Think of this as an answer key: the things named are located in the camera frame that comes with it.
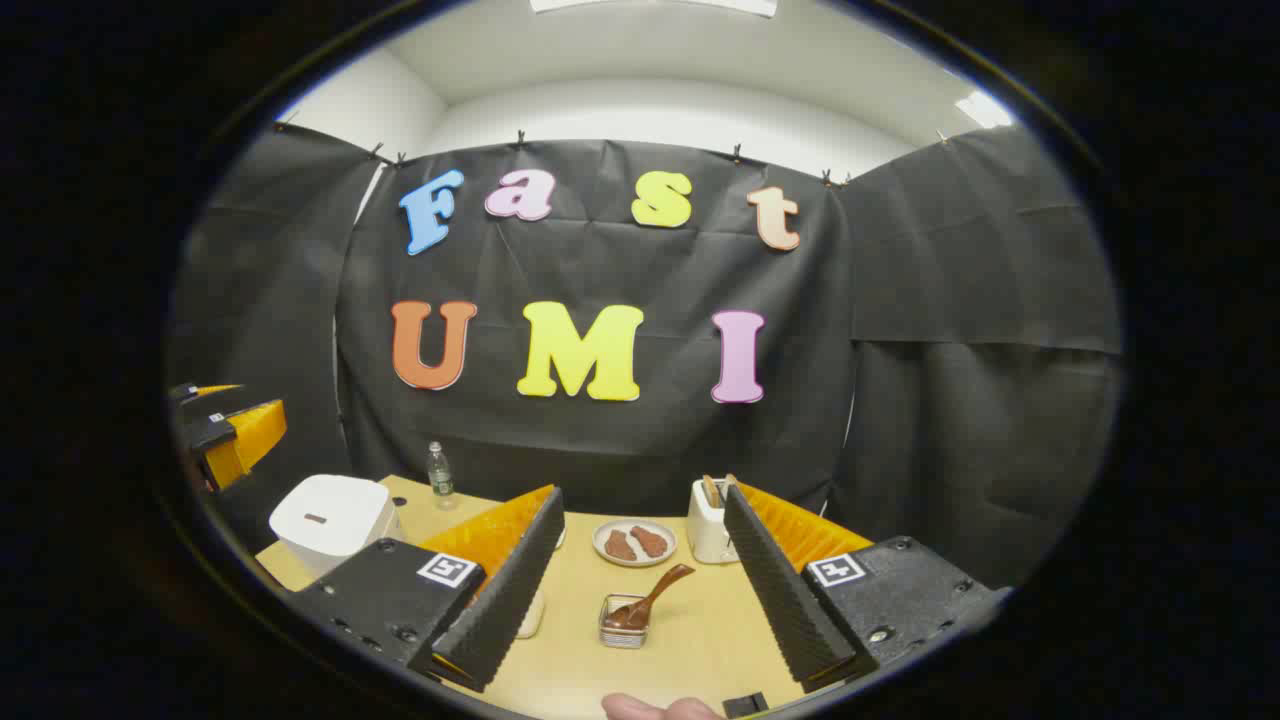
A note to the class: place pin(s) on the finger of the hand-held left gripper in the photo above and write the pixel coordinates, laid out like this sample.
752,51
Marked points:
250,440
205,392

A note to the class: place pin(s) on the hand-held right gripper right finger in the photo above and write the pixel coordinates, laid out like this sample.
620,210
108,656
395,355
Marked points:
780,600

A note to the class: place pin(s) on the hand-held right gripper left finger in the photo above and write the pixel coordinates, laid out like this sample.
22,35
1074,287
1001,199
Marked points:
520,590

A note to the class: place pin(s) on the white rice cooker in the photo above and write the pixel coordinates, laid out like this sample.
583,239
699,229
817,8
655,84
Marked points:
330,520

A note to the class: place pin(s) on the brown wooden spoon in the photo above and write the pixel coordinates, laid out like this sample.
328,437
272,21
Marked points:
650,600

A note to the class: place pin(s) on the clear plastic box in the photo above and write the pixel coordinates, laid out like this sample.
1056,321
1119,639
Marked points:
530,628

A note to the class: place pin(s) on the white toaster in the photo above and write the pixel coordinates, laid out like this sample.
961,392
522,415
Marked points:
706,535

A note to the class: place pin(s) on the brown meat piece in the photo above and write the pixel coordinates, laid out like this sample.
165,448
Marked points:
620,546
650,541

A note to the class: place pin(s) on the white round plate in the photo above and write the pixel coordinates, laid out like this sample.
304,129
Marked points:
640,560

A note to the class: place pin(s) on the clear plastic water bottle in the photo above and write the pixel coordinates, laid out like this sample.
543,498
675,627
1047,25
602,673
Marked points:
441,480

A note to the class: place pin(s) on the ceiling light panel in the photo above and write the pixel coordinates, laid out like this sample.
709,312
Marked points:
985,108
650,5

